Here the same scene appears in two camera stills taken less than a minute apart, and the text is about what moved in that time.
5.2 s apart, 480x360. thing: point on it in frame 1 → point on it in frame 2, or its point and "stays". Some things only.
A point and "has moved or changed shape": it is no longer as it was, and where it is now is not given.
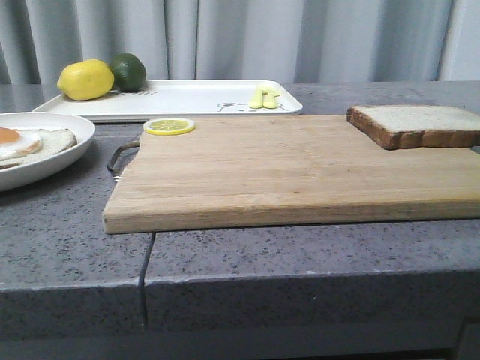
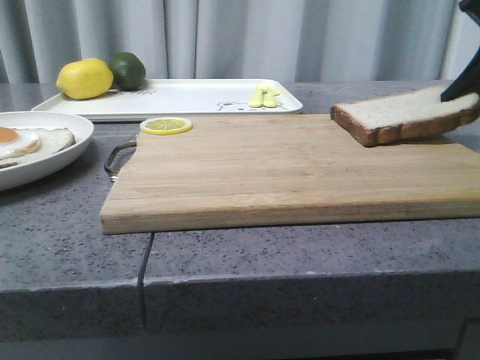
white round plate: x=15 y=175 stays
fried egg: x=13 y=143 stays
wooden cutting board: x=181 y=174 stays
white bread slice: x=400 y=127 has moved or changed shape
